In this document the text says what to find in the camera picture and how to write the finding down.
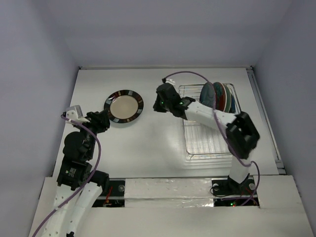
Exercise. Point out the wire metal dish rack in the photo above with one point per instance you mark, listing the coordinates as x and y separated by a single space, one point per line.
204 144

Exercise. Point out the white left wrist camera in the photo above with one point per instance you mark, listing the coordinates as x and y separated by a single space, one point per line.
74 114

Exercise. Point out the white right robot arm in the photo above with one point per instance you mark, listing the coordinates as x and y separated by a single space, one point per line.
238 130

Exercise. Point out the light blue flower plate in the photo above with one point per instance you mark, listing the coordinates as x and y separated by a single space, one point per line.
228 99

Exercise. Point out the dark teal glazed plate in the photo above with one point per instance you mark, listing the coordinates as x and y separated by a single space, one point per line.
207 95

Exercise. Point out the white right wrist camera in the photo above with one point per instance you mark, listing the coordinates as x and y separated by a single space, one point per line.
169 81

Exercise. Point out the red teal floral plate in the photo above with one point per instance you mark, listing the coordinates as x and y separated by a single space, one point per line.
220 96

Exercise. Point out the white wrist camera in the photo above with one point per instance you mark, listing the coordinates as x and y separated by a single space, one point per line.
169 81
74 114

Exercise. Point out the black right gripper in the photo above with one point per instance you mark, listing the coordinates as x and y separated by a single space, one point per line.
158 105

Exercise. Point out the foil covered front panel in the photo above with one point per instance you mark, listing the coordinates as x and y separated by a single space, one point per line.
168 193

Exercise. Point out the dark navy patterned plate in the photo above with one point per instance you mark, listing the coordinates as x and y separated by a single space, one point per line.
233 104

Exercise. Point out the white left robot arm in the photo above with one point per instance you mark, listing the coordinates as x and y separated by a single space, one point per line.
79 183

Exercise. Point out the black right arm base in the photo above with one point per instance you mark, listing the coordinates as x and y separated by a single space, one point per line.
228 193

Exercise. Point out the striped rim beige plate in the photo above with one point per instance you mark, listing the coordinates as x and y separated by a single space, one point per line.
124 106

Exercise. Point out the aluminium side rail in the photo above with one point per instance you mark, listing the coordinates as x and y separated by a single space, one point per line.
265 119

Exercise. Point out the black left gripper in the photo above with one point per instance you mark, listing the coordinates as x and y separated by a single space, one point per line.
99 119

